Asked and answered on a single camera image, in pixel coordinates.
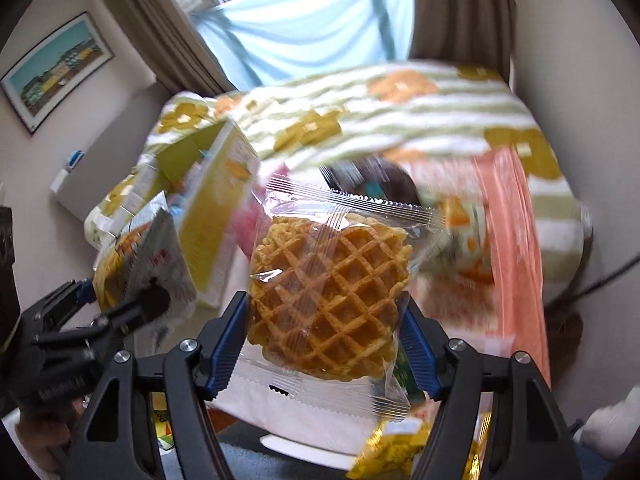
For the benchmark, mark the pink snack packet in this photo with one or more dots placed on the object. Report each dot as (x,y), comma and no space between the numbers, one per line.
(248,225)

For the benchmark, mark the bright yellow snack packet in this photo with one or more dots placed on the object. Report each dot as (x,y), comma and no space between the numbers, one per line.
(395,452)

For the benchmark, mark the dark blue snack packet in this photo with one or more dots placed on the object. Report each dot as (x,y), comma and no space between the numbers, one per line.
(370,180)

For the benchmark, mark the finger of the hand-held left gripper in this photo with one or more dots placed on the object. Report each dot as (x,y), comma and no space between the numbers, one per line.
(145,305)
(65,300)

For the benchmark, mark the clear waffle packet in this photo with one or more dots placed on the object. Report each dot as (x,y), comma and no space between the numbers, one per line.
(325,285)

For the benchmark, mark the person's left hand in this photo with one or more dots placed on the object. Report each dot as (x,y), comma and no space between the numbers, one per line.
(40,432)

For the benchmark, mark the framed wall poster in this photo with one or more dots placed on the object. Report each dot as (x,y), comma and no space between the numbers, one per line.
(55,70)

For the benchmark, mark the black lamp pole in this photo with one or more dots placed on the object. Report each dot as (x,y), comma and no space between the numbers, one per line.
(600,281)

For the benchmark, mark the white yellow snack packet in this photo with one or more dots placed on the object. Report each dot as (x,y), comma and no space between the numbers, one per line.
(150,255)

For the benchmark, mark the white orange snack packet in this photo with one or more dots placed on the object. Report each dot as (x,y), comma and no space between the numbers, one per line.
(465,232)

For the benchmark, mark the brown curtain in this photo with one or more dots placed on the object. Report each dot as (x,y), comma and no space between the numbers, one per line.
(165,20)
(460,10)

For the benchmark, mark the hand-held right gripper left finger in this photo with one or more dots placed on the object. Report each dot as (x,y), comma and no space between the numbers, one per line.
(230,342)

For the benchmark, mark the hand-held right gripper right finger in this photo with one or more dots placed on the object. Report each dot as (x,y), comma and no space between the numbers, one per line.
(420,352)

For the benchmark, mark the floral striped blanket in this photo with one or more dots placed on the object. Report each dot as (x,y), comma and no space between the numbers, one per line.
(400,125)

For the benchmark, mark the grey headboard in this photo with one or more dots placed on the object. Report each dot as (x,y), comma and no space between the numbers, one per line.
(105,170)

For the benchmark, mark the yellow-green cardboard box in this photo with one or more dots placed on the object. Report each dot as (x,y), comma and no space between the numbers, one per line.
(220,220)

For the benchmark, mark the pink striped plastic bag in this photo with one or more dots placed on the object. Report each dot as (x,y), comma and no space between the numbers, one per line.
(510,260)

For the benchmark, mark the yellow black snack packet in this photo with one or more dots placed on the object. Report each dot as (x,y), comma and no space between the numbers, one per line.
(162,430)

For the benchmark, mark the light blue cloth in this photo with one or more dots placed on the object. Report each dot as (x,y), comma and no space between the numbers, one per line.
(310,35)

